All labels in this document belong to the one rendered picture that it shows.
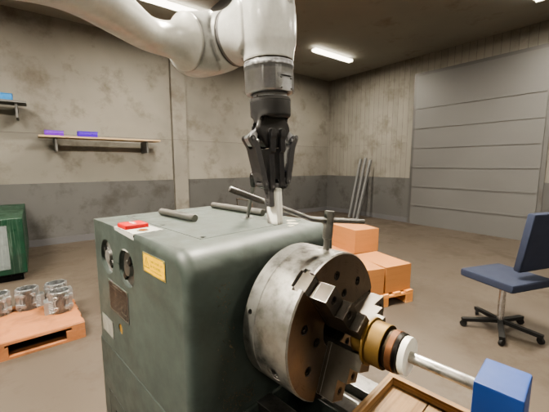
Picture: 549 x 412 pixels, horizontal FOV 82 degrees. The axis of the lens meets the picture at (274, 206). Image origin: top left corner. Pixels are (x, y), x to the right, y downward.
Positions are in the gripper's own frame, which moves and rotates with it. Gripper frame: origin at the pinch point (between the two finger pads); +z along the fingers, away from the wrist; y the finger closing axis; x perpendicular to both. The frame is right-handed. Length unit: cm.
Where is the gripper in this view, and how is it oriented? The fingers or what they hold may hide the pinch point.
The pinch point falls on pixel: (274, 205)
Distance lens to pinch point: 60.9
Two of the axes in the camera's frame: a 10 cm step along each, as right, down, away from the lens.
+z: 0.4, 9.9, 1.7
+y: 7.1, -1.5, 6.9
